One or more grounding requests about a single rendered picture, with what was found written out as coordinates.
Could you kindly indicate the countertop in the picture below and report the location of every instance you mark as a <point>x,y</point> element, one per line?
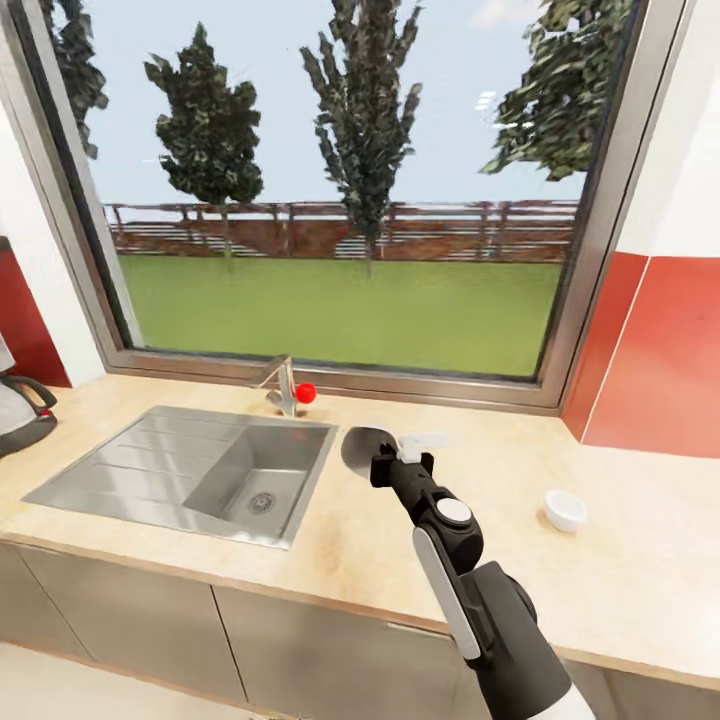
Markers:
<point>636,587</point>
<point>697,480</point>

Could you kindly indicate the paper coffee filter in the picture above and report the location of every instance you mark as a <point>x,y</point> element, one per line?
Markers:
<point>362,443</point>

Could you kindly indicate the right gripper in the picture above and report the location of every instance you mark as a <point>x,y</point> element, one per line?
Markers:
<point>387,470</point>

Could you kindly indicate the drop in sink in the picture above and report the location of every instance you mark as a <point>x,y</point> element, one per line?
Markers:
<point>237,477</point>

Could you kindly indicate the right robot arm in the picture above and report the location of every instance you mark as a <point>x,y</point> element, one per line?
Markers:
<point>490,614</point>

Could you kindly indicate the cabinet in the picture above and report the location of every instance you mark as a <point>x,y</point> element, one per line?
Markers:
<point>294,658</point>

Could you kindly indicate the coffee cup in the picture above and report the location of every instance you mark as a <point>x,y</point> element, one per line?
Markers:
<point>564,511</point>

